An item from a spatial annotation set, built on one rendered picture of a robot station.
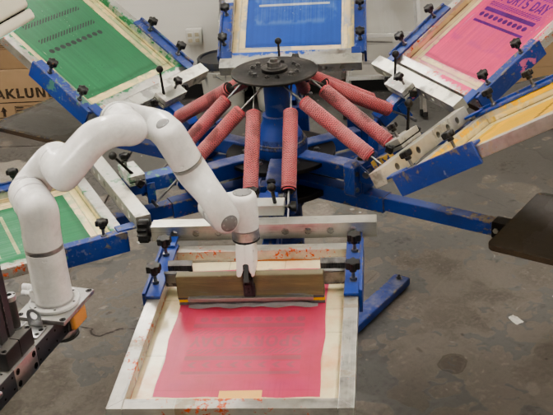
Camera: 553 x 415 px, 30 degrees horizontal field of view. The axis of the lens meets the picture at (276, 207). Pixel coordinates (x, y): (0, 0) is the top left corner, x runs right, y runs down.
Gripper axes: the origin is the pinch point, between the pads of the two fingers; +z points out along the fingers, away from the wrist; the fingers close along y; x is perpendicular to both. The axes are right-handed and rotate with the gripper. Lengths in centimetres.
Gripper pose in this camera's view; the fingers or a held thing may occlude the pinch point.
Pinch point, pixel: (250, 286)
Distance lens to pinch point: 284.5
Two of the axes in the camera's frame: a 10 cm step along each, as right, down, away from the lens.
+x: 9.9, -0.2, -1.1
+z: 0.6, 9.0, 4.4
